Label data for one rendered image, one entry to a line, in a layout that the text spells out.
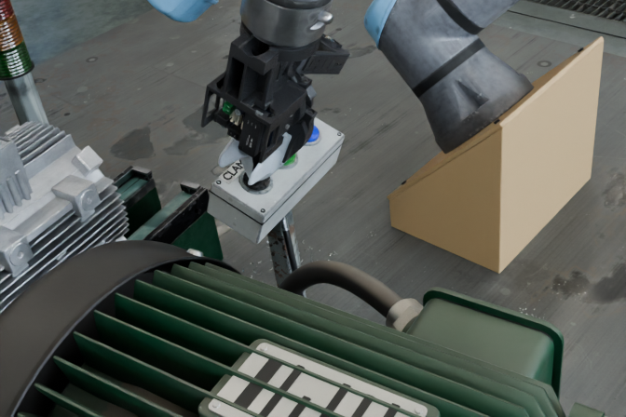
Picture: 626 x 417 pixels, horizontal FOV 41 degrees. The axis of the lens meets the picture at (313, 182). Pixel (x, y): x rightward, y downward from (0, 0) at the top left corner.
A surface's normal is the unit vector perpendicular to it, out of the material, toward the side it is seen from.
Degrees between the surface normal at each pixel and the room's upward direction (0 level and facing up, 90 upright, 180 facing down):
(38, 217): 0
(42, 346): 16
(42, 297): 3
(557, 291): 0
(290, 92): 22
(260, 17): 91
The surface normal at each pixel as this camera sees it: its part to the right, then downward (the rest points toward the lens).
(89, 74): -0.11, -0.80
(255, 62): -0.52, 0.55
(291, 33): 0.18, 0.75
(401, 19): -0.36, 0.21
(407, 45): -0.49, 0.37
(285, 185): 0.21, -0.66
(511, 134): 0.74, 0.32
